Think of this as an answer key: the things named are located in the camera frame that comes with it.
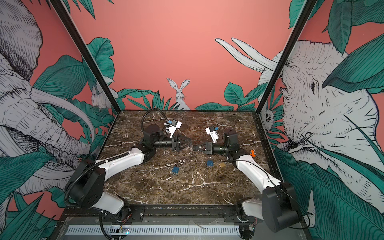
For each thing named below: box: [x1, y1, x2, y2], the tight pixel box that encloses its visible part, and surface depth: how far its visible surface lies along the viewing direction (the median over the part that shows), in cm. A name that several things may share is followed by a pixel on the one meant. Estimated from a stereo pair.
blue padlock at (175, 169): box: [172, 166, 180, 173], surface depth 91 cm
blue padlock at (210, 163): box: [207, 158, 214, 167], surface depth 94 cm
